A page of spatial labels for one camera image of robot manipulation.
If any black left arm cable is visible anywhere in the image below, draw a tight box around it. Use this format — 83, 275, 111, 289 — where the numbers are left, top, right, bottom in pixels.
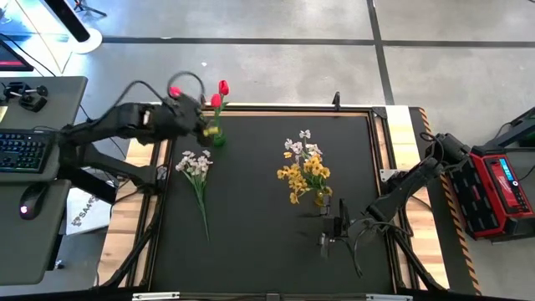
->
166, 69, 207, 104

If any black table mat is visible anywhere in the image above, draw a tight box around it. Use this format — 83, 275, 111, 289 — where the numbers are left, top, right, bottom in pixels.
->
150, 110, 396, 293

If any yellow artificial flower bunch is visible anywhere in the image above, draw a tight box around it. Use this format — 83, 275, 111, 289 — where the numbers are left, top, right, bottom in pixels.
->
276, 150, 334, 206

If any grey desk top with mouse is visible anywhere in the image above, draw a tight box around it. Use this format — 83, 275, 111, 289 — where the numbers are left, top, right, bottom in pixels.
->
0, 179, 72, 287

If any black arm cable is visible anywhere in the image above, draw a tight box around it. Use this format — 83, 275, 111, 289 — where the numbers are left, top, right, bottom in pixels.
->
166, 69, 207, 104
350, 219, 413, 279

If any silver hinge plate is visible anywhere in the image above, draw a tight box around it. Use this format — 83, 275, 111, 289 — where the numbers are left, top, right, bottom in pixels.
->
132, 291, 181, 301
365, 293, 414, 301

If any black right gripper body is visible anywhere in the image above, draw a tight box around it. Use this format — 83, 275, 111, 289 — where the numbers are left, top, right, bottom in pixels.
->
329, 198, 353, 240

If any white paper sheet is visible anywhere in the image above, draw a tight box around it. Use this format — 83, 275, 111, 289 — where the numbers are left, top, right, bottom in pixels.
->
65, 186, 112, 236

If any striped hazard edge floor mat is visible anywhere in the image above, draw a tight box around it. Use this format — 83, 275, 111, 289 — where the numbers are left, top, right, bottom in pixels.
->
409, 106, 482, 296

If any black floor stand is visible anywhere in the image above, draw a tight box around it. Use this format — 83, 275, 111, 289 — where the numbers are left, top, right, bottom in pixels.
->
492, 106, 535, 147

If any red power station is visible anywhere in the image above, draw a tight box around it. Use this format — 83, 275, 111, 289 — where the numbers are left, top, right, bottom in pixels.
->
449, 145, 535, 243

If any black computer mouse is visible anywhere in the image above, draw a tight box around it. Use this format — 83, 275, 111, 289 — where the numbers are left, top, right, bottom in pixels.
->
18, 183, 49, 221

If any black desk support beam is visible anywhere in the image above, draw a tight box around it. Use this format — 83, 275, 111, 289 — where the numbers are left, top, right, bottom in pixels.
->
57, 166, 119, 206

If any black backlit keyboard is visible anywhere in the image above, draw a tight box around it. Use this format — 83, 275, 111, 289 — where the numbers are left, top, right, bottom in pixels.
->
0, 130, 58, 173

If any grey desk top with keyboard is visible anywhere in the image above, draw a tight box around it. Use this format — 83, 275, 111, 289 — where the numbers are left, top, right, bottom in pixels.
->
0, 75, 89, 184

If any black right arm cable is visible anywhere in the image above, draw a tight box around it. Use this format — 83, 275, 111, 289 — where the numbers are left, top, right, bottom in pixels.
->
350, 219, 413, 279

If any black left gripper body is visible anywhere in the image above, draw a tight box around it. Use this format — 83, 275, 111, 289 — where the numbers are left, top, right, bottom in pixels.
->
162, 94, 221, 139

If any black tripod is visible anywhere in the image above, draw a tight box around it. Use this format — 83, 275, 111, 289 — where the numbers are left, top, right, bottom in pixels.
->
73, 0, 108, 18

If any black monitor with red strip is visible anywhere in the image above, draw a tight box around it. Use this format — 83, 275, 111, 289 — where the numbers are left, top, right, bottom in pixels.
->
0, 39, 34, 72

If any white artificial flower bunch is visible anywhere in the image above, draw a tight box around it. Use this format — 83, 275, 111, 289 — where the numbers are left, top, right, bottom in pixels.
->
174, 149, 215, 243
283, 129, 324, 159

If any yellow glass vase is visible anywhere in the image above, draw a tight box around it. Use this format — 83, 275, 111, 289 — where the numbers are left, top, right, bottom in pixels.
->
313, 190, 331, 208

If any black clamp gadget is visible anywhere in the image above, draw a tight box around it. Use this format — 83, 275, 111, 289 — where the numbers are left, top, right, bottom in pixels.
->
2, 81, 49, 113

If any white base black pole stand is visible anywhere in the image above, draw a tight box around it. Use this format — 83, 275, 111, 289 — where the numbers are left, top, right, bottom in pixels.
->
43, 0, 104, 54

